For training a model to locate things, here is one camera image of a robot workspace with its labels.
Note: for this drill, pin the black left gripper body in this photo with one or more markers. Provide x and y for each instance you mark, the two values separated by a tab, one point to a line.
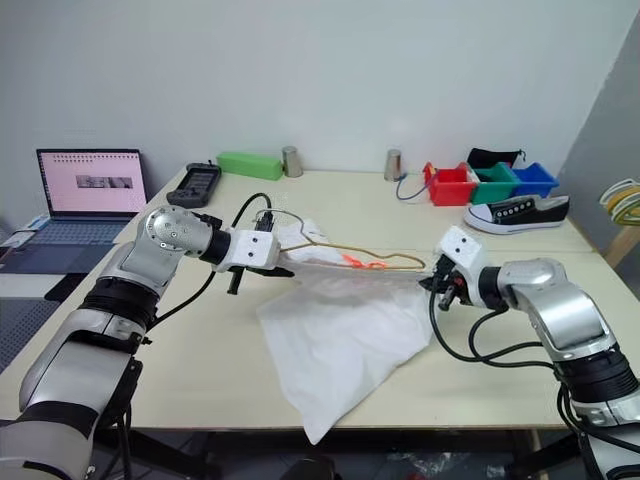
235	280

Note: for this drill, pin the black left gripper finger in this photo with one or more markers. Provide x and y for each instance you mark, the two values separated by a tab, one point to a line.
270	273

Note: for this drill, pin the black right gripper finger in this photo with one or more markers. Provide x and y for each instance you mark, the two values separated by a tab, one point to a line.
430	286
432	279

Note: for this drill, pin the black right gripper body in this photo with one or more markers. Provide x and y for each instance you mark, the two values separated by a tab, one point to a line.
452	285

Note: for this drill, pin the white cloth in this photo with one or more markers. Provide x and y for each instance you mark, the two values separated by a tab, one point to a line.
340	330

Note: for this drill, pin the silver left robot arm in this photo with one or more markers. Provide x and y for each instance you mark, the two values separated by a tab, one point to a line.
165	235

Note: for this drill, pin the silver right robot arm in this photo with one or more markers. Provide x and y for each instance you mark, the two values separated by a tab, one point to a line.
560	300

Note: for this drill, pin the red plastic bin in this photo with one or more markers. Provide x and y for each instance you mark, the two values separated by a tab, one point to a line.
450	192

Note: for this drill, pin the black handheld controller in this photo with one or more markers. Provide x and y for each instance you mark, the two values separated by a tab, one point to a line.
195	185

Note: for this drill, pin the green plastic bin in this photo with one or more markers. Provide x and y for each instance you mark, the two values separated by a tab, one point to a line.
495	190

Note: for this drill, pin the green rectangular box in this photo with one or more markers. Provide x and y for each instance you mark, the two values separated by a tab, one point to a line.
247	165

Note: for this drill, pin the metal cup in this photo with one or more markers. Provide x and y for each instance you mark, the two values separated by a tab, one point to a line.
292	162
394	165

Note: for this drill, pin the black and white sneaker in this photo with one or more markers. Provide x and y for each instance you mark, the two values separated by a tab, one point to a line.
545	212

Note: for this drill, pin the blue plastic bin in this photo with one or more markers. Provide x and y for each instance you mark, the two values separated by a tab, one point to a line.
537	182

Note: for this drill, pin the blue laptop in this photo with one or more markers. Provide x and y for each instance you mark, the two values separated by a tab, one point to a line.
90	180

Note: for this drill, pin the clear plastic wrap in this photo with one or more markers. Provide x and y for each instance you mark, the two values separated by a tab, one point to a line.
425	465

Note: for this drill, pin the blue and white booklet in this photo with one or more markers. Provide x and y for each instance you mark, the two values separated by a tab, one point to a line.
37	222

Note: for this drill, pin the black perforated board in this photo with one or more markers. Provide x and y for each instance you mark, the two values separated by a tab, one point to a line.
22	330

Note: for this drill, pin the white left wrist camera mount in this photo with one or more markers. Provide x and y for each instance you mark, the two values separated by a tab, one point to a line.
250	247

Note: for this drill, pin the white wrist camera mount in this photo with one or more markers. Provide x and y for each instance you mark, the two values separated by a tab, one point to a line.
250	247
460	247

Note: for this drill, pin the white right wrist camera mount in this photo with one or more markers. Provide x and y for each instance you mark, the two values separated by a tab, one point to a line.
460	247

